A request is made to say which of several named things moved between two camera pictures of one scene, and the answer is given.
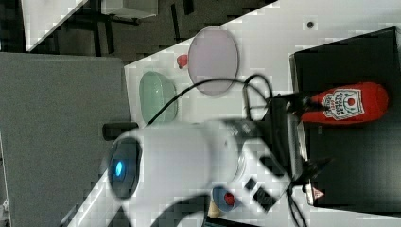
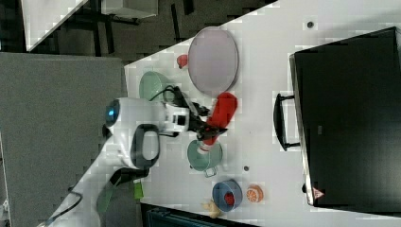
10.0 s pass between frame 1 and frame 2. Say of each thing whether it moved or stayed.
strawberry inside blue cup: stayed
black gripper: moved
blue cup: stayed
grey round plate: stayed
